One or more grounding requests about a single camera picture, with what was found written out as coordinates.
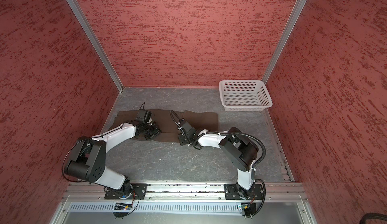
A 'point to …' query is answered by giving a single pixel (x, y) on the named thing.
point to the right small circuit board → (244, 207)
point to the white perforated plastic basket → (244, 95)
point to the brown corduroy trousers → (203, 121)
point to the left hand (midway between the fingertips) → (162, 134)
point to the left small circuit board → (127, 207)
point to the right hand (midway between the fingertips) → (181, 141)
